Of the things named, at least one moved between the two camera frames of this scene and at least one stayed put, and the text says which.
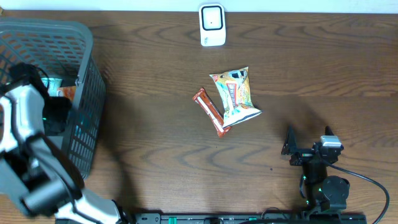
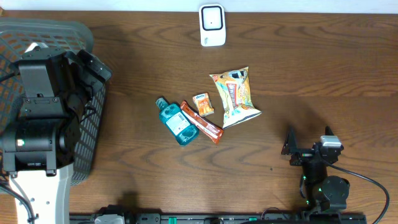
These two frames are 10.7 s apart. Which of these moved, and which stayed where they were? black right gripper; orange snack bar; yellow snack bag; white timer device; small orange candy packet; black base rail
Moved: small orange candy packet; orange snack bar
Stayed: black base rail; black right gripper; white timer device; yellow snack bag
